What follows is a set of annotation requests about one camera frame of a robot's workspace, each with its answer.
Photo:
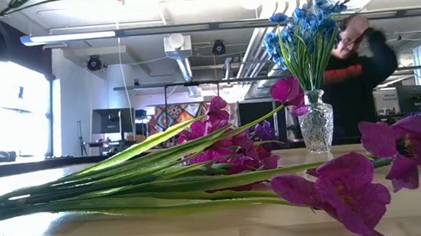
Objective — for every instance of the black monitor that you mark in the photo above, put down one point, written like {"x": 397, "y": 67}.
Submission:
{"x": 411, "y": 98}
{"x": 111, "y": 121}

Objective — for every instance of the magenta artificial flower bunch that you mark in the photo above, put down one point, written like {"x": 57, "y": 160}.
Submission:
{"x": 338, "y": 183}

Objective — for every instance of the black aluminium table frame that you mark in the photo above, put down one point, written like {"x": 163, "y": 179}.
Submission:
{"x": 27, "y": 167}

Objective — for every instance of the blue artificial flower bunch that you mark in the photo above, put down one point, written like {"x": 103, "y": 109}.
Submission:
{"x": 332, "y": 8}
{"x": 273, "y": 43}
{"x": 301, "y": 14}

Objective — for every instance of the black overhead rail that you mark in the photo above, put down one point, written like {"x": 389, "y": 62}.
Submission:
{"x": 146, "y": 86}

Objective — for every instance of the black cabinet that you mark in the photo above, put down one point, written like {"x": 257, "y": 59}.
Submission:
{"x": 248, "y": 111}

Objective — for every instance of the silver ceiling ducts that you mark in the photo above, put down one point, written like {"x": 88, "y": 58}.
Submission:
{"x": 256, "y": 53}

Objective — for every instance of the black ceiling speaker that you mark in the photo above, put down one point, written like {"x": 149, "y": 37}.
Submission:
{"x": 219, "y": 47}
{"x": 94, "y": 63}

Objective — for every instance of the clear cut glass vase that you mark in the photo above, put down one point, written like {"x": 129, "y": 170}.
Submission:
{"x": 316, "y": 128}

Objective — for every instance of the long ceiling light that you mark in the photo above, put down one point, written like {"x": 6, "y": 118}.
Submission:
{"x": 69, "y": 37}

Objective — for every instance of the bright window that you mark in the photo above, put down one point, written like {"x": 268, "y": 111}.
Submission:
{"x": 11, "y": 112}

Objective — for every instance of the colourful patterned quilt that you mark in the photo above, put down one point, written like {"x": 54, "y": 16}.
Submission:
{"x": 174, "y": 117}

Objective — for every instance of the white ceiling duct box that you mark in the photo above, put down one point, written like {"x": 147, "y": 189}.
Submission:
{"x": 177, "y": 46}

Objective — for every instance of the person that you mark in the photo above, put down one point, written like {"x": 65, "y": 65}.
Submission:
{"x": 350, "y": 102}

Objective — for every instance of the grey overhead beam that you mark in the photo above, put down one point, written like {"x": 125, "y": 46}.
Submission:
{"x": 187, "y": 28}

